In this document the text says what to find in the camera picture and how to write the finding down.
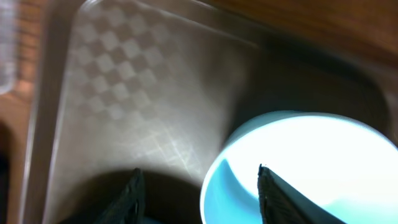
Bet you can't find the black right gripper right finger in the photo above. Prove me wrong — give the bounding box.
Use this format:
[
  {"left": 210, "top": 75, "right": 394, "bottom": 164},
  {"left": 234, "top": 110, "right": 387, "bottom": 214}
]
[{"left": 257, "top": 165, "right": 344, "bottom": 224}]

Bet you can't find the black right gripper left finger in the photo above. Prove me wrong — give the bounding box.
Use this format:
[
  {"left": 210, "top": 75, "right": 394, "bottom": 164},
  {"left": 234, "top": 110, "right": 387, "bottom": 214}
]
[{"left": 93, "top": 169, "right": 145, "bottom": 224}]

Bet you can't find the light blue small bowl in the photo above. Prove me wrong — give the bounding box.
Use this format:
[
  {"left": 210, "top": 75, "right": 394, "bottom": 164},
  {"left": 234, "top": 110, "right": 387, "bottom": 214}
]
[{"left": 200, "top": 111, "right": 397, "bottom": 223}]

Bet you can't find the dark brown serving tray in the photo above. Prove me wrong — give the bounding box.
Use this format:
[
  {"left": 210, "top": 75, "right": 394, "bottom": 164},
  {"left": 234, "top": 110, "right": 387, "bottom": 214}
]
[{"left": 20, "top": 1, "right": 397, "bottom": 223}]

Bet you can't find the clear plastic bin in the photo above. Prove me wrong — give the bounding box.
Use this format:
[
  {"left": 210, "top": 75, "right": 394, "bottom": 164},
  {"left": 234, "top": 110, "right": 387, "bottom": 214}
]
[{"left": 0, "top": 0, "right": 19, "bottom": 95}]

